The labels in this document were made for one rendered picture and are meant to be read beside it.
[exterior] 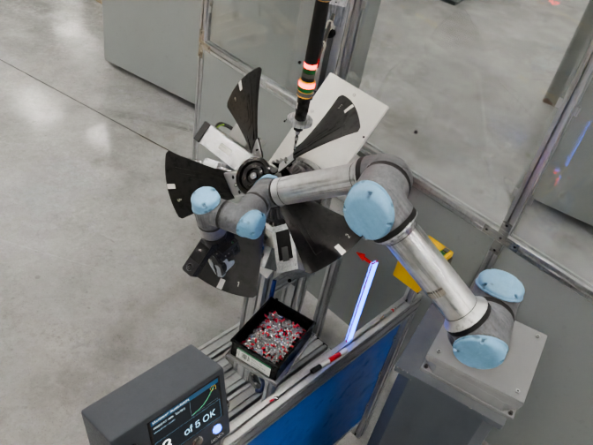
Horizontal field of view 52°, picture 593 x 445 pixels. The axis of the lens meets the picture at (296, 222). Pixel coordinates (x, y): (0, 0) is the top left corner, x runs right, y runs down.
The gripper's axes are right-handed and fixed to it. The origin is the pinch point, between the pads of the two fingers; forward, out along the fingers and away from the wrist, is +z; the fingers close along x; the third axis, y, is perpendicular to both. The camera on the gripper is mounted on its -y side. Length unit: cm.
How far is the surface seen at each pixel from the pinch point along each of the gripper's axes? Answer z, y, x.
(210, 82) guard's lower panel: 43, 83, 117
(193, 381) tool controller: -41, -32, -40
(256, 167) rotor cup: -21.2, 25.6, 8.2
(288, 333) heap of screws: 13.1, 5.4, -23.4
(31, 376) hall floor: 82, -62, 68
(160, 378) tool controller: -40, -36, -35
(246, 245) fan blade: -3.3, 11.7, -0.1
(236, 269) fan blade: 0.9, 5.5, -2.0
